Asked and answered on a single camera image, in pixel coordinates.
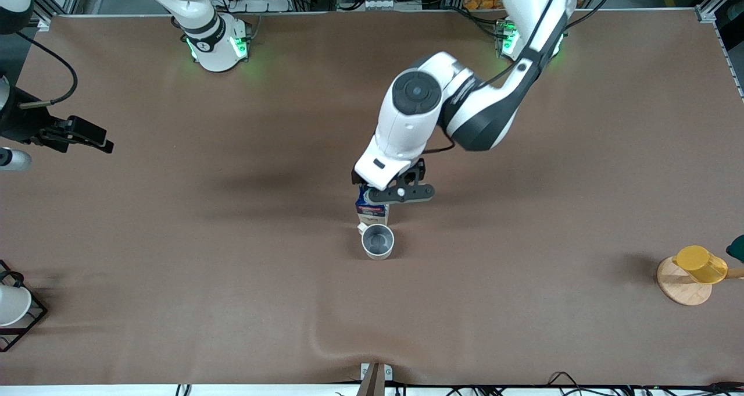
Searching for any blue milk carton green cap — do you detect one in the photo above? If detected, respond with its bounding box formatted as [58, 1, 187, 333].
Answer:
[355, 185, 389, 229]

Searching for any white mug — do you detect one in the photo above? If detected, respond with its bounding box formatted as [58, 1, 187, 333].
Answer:
[357, 222, 396, 261]

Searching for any white paper cup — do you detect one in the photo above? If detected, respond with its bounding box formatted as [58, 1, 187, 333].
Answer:
[0, 284, 33, 327]

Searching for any wooden cup stand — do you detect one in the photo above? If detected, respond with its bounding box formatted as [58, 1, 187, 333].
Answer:
[657, 256, 744, 307]

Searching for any yellow plastic cup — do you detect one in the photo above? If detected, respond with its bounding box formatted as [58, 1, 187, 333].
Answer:
[673, 245, 728, 285]

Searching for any brown table cover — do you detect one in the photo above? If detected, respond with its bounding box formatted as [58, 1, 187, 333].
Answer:
[0, 9, 744, 386]

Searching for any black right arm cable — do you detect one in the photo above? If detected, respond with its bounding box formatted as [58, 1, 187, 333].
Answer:
[16, 31, 79, 109]

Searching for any black wire rack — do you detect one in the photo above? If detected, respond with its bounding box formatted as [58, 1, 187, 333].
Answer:
[0, 259, 49, 353]

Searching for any metal table bracket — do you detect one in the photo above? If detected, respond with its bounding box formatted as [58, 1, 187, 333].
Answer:
[356, 362, 394, 396]

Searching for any aluminium frame rail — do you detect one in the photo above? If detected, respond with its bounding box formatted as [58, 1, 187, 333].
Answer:
[695, 0, 744, 101]

